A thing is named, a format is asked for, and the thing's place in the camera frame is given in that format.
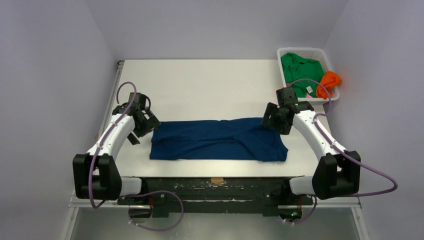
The orange t-shirt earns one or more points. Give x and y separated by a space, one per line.
329 81

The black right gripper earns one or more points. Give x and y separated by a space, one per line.
271 117

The white plastic basket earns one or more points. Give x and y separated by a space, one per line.
312 53

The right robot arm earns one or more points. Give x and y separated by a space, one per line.
338 171

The aluminium frame rail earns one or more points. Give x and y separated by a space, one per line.
76 202

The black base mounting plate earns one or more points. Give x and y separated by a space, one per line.
237 195

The brown tape piece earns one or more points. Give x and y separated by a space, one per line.
217 180

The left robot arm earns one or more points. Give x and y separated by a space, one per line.
96 175

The blue t-shirt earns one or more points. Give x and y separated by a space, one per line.
236 139

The green t-shirt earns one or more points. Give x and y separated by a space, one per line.
296 67

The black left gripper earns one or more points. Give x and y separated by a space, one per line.
151 123

